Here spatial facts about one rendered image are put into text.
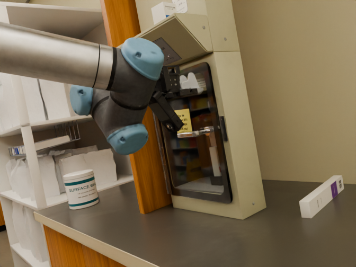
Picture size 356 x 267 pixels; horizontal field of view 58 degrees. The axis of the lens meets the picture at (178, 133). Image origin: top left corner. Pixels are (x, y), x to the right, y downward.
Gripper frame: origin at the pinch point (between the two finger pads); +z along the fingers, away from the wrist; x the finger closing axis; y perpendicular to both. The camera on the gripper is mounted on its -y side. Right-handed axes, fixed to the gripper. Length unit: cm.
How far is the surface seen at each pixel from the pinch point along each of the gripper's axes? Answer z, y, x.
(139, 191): -5.3, -28.8, 33.5
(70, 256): -23, -52, 65
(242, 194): 5.2, -30.0, -4.4
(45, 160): -6, -17, 136
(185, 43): -2.3, 13.5, -0.5
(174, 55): -1.0, 12.1, 6.7
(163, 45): -3.9, 15.0, 6.9
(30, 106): -8, 16, 136
